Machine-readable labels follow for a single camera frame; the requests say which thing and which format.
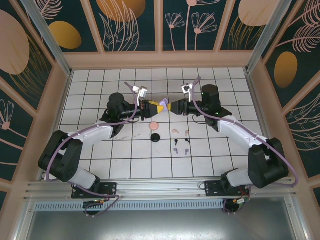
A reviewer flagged green circuit board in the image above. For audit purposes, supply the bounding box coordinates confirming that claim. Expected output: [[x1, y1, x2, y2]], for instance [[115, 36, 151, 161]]
[[236, 197, 252, 209]]

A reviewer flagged grey metal panel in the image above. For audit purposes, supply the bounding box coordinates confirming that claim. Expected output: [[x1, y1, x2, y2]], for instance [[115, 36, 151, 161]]
[[24, 209, 301, 240]]

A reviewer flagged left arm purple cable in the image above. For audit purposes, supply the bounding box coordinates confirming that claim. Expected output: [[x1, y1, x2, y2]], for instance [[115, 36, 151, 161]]
[[44, 81, 141, 217]]

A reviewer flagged right gripper thin black cable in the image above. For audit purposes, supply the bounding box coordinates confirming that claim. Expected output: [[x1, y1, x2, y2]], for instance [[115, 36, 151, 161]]
[[191, 115, 207, 125]]

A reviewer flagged aluminium mounting rail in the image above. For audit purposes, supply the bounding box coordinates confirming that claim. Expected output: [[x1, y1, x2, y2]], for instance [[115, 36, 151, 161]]
[[23, 177, 296, 201]]

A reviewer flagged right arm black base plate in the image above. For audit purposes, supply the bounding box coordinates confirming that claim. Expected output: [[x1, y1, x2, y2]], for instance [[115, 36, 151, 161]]
[[204, 180, 251, 199]]

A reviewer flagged right aluminium frame post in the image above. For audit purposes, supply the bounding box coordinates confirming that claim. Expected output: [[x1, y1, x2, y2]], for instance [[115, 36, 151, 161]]
[[245, 0, 299, 74]]

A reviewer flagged aluminium frame post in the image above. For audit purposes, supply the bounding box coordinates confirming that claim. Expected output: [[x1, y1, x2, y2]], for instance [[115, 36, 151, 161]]
[[20, 0, 74, 77], [245, 0, 299, 74]]

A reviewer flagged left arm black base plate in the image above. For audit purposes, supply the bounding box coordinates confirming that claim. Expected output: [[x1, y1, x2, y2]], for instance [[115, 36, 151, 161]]
[[71, 182, 118, 200]]

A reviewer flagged grey slotted cable duct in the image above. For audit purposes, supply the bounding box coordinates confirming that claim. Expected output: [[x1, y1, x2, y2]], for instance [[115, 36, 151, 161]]
[[33, 199, 225, 212]]

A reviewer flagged left aluminium frame post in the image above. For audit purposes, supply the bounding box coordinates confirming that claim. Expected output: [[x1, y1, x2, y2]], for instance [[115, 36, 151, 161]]
[[20, 0, 74, 77]]

